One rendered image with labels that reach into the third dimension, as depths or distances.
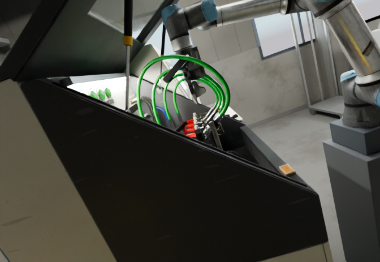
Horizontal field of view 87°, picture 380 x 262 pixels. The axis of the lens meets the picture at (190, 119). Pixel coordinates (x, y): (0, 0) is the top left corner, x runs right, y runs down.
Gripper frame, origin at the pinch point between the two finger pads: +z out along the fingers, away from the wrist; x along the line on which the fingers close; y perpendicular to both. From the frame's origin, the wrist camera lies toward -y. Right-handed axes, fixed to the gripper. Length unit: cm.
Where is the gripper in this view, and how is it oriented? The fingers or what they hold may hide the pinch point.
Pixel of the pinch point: (195, 101)
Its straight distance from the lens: 81.1
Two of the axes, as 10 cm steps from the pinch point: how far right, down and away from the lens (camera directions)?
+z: 3.2, 9.2, 2.4
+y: 9.5, -3.2, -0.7
